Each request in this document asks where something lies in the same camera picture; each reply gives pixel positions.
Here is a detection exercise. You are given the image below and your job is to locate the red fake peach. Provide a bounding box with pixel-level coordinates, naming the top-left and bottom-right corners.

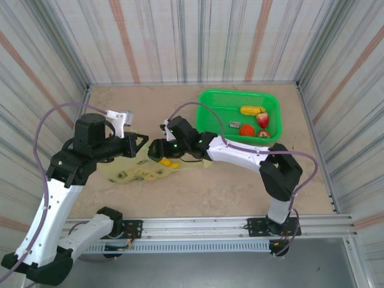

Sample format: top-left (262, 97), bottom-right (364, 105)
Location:
top-left (256, 111), bottom-right (271, 128)

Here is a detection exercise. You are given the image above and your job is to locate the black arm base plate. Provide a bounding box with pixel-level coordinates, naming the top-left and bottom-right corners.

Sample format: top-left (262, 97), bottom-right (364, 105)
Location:
top-left (113, 220), bottom-right (143, 240)
top-left (246, 216), bottom-right (302, 238)

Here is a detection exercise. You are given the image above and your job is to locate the yellow printed plastic bag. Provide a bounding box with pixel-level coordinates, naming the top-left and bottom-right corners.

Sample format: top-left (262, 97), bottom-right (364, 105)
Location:
top-left (97, 125), bottom-right (212, 184)

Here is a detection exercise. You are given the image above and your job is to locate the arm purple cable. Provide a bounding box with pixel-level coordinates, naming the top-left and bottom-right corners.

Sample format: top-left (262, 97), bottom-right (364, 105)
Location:
top-left (0, 103), bottom-right (118, 286)
top-left (169, 101), bottom-right (319, 258)

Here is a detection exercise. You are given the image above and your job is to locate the small yellow fake banana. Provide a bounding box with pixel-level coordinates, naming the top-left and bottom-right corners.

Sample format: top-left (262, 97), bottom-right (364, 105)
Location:
top-left (239, 105), bottom-right (267, 116)

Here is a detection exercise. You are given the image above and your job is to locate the aluminium mounting rail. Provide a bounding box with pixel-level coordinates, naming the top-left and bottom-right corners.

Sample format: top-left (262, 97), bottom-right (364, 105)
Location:
top-left (64, 213), bottom-right (359, 241)

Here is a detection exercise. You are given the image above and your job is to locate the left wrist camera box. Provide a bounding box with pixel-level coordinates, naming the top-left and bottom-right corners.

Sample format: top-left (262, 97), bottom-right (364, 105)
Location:
top-left (105, 110), bottom-right (134, 139)

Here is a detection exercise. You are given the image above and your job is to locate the white slotted cable tray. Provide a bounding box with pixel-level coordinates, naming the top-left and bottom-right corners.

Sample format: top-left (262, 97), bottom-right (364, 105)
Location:
top-left (74, 241), bottom-right (271, 254)

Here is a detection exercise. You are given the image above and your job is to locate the yellow fake mango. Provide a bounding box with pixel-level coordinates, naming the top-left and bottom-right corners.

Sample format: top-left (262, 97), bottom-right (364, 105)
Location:
top-left (158, 158), bottom-right (180, 169)

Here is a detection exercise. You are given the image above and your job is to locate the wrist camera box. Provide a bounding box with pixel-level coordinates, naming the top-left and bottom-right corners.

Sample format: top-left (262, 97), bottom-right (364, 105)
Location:
top-left (105, 110), bottom-right (134, 139)
top-left (160, 119), bottom-right (176, 141)

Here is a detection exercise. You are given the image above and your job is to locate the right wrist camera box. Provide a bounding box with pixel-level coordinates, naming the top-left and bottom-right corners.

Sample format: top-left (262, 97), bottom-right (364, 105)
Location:
top-left (160, 119), bottom-right (176, 141)

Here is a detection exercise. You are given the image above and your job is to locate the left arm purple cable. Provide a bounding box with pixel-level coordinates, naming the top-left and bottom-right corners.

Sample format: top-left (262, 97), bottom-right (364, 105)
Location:
top-left (0, 103), bottom-right (118, 286)

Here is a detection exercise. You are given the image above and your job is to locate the green plastic basket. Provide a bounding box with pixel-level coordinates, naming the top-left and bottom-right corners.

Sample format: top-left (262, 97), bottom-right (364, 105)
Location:
top-left (195, 89), bottom-right (283, 147)

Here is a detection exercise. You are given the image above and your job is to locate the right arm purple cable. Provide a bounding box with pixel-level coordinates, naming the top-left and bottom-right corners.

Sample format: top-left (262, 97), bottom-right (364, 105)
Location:
top-left (169, 101), bottom-right (319, 258)

